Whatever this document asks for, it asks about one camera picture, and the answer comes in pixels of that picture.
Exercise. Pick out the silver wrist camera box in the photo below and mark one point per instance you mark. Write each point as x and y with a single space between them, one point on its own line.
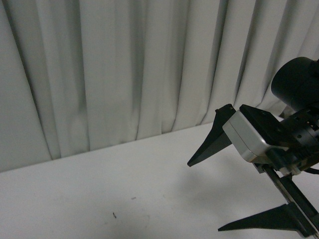
247 141

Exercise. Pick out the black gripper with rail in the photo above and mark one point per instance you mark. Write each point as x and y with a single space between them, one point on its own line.
300 134

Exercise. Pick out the grey-white curtain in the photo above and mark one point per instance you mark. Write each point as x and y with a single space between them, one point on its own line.
80 75

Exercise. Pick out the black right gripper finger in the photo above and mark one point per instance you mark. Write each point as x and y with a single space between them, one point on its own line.
217 139

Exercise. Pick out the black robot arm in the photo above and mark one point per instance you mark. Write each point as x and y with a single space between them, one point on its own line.
297 85

